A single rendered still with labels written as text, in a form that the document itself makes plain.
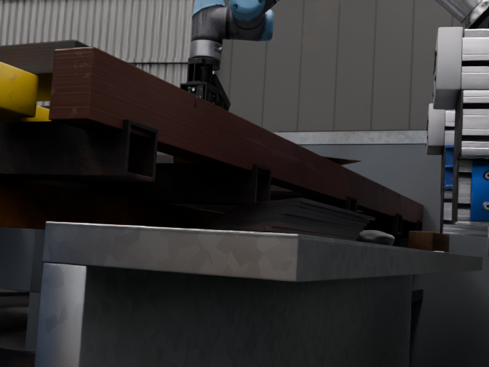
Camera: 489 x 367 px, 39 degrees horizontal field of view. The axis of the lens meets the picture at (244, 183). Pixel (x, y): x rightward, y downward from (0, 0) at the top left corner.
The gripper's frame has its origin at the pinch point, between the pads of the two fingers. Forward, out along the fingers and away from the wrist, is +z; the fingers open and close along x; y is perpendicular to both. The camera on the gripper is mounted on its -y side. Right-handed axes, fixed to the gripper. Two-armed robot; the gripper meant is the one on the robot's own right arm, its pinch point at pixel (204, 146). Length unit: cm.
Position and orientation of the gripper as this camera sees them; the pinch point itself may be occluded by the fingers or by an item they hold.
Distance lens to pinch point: 164.4
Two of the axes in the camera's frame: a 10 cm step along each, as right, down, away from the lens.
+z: -0.6, 9.9, -0.9
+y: -4.1, -1.1, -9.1
